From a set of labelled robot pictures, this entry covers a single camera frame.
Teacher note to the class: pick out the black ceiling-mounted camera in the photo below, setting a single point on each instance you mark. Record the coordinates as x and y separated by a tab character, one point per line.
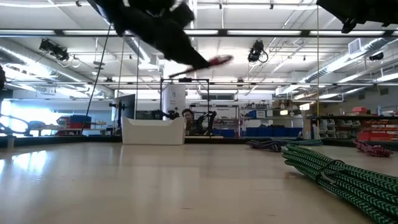
255	51
54	49

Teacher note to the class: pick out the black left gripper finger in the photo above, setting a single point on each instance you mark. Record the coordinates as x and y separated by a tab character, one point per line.
174	54
189	46

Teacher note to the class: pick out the red and blue toolbox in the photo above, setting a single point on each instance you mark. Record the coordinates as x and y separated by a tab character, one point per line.
74	122

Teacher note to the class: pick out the black background rig frame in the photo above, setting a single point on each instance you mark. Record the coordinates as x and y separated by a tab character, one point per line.
185	80

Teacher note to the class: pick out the blue storage crates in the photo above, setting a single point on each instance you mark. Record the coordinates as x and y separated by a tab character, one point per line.
273	132

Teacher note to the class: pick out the black table edge rail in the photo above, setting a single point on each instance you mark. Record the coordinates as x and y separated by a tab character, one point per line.
217	140

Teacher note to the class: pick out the dark flat monitor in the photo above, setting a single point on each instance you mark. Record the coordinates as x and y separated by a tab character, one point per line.
127	107

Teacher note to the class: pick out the person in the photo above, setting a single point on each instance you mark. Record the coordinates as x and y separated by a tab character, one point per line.
188	116

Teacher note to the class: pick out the white round column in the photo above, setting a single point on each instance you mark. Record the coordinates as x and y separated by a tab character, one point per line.
174	99

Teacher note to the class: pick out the black background robot arm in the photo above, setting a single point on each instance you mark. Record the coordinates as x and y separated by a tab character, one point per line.
206	119

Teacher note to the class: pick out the overhead frame beam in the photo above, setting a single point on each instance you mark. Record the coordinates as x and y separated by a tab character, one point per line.
280	84
31	35

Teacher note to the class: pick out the silver ventilation duct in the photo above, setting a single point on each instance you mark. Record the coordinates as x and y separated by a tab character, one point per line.
46	70
342	60

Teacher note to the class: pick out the red storage bins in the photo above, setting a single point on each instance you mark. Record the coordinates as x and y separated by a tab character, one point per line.
377	130

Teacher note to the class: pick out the white plastic bin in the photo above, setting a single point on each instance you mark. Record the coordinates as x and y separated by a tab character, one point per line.
152	132

